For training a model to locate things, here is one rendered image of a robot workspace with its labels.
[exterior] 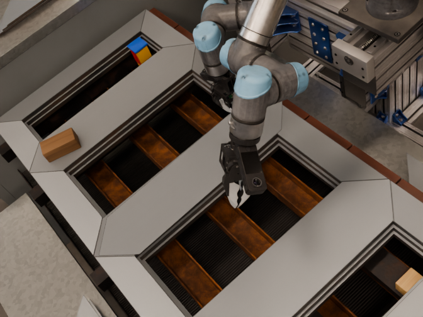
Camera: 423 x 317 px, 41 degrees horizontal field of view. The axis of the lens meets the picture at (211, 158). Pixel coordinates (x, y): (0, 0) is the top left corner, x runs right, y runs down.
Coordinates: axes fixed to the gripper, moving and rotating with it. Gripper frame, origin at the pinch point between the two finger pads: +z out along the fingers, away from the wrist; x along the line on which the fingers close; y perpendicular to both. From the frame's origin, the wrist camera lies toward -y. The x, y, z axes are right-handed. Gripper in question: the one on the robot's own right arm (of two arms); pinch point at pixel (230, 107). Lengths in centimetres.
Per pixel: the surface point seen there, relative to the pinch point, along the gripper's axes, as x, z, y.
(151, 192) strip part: -37.0, 0.7, 5.4
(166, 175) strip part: -30.2, 0.7, 4.2
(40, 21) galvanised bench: -25, -17, -75
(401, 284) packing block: -7, 6, 75
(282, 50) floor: 80, 88, -80
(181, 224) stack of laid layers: -37.0, 3.5, 19.8
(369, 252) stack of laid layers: -7, 4, 64
